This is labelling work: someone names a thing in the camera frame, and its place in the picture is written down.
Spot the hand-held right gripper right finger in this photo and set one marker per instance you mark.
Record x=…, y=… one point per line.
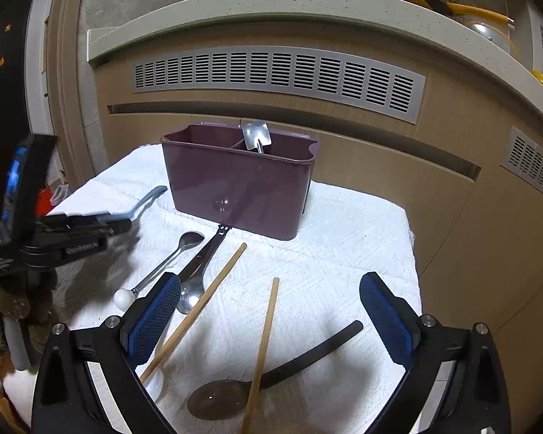
x=384, y=316

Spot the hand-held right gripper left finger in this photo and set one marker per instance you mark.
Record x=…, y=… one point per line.
x=156, y=321

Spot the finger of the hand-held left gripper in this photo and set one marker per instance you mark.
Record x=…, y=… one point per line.
x=72, y=248
x=81, y=224

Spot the wooden chopstick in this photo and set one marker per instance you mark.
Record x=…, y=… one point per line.
x=264, y=348
x=208, y=294

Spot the white utensil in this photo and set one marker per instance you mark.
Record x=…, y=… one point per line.
x=154, y=386

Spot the light blue plastic utensil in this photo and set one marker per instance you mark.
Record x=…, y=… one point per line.
x=151, y=196

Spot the metal spoon white ball end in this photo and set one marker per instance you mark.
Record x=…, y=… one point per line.
x=191, y=240

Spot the purple plastic utensil holder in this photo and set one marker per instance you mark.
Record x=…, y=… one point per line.
x=208, y=190

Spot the white cloth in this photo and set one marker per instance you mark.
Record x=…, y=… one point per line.
x=335, y=257

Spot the wooden cabinet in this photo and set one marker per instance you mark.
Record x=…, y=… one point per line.
x=389, y=181

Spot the black panel orange marks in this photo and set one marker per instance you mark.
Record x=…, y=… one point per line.
x=4, y=31

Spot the metal shovel-shaped spoon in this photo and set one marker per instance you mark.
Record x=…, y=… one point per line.
x=254, y=134

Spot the short grey vent grille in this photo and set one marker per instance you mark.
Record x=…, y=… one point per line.
x=511, y=138

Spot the long grey vent grille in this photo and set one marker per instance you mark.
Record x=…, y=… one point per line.
x=271, y=56

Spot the beige countertop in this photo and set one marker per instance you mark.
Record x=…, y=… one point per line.
x=298, y=7

